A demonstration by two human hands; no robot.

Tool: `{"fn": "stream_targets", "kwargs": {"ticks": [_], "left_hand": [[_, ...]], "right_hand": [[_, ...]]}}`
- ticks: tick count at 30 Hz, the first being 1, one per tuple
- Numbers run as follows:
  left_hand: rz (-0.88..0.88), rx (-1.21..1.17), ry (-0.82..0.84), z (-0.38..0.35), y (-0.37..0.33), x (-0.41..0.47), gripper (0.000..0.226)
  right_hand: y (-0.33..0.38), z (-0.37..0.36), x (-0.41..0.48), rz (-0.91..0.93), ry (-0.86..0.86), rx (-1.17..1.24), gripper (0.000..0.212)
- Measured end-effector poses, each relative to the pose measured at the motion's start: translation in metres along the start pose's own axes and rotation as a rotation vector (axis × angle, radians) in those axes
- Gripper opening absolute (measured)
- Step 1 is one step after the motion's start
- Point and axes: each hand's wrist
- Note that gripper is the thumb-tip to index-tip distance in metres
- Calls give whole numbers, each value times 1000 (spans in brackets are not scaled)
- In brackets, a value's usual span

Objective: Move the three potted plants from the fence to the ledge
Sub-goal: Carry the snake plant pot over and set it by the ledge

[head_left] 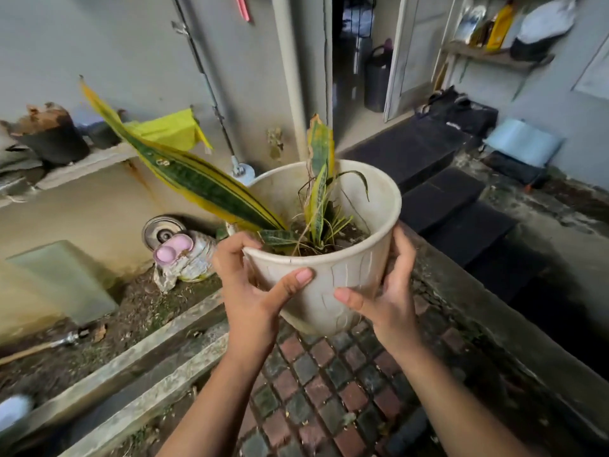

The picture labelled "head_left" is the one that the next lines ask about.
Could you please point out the black tray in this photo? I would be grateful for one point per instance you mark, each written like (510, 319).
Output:
(514, 168)

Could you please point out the person's left hand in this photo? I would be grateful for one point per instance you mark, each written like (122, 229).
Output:
(247, 304)

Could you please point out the wall shelf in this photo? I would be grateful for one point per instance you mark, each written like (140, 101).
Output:
(495, 56)

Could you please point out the yellow bottle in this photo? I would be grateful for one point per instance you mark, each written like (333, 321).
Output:
(499, 28)

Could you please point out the dark steps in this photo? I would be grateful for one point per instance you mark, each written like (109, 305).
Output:
(409, 147)

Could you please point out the round metal lid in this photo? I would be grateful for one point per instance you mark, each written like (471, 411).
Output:
(159, 230)

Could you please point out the pink plastic ladle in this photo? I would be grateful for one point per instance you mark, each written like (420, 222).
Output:
(242, 7)

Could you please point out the blue round brush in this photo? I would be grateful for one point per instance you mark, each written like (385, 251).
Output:
(242, 172)

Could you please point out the pile of black shoes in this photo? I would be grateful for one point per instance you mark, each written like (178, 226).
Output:
(461, 114)

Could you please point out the yellow cloth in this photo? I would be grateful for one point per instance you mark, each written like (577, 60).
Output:
(171, 130)

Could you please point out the white drain pipe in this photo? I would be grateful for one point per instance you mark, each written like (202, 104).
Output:
(291, 80)

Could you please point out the white door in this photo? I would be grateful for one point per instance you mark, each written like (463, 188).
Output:
(418, 52)

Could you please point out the white crumpled sack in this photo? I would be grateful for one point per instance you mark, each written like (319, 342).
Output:
(195, 266)

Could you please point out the white bag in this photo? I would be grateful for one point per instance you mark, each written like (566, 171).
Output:
(542, 23)

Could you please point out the pink plastic container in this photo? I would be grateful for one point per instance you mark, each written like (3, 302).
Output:
(173, 249)

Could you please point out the white pot with snake plant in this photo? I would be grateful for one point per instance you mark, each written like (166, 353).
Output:
(333, 280)

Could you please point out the black bucket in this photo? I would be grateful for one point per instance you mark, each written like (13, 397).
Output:
(377, 80)

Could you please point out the person's right hand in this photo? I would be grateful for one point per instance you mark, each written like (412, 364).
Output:
(395, 314)

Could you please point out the stack of grey plates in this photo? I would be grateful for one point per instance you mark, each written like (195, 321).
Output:
(12, 411)

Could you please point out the glass pane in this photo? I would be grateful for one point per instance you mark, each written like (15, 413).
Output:
(66, 280)

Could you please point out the person's right forearm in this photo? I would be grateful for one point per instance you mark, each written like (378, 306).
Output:
(457, 414)

